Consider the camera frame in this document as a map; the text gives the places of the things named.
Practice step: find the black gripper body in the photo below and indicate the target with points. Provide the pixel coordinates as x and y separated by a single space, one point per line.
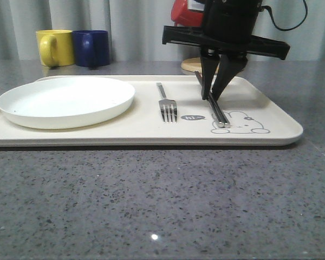
227 28

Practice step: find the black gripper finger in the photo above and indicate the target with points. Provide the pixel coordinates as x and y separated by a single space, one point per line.
209 63
229 66

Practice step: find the silver metal fork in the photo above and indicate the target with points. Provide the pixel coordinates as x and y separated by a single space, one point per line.
168 107

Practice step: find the white round plate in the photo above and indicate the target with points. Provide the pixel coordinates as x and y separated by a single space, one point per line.
66 102

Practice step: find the wooden mug tree stand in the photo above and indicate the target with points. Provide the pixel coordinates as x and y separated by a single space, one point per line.
190 65

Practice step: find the red mug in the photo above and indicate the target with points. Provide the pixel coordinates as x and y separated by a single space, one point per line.
188 13

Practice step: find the cream rabbit serving tray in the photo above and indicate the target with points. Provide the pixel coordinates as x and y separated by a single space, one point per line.
254 119

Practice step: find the dark blue mug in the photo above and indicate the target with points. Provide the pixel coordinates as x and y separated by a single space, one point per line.
91 48

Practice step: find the yellow mug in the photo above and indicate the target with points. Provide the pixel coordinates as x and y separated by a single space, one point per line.
55 47

